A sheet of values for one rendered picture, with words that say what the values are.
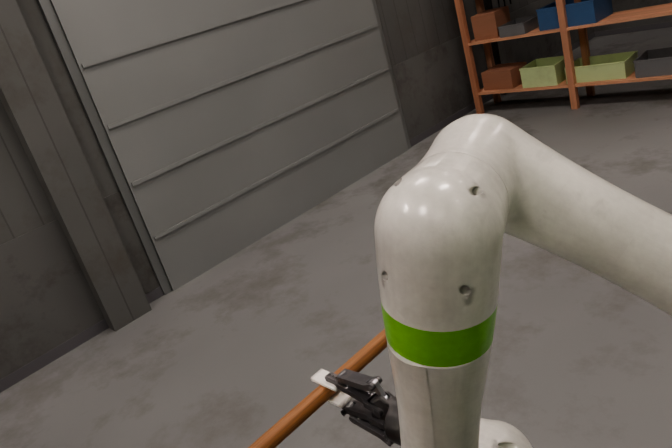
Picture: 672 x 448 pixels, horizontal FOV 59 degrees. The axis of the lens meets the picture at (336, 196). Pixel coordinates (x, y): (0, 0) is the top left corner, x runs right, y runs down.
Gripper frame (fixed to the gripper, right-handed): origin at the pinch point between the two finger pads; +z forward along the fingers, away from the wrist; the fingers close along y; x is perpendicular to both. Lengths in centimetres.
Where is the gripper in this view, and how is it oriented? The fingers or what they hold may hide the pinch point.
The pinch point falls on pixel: (331, 387)
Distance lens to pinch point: 114.3
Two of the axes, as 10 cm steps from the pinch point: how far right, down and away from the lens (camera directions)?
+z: -6.8, -0.6, 7.3
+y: 2.7, 9.1, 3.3
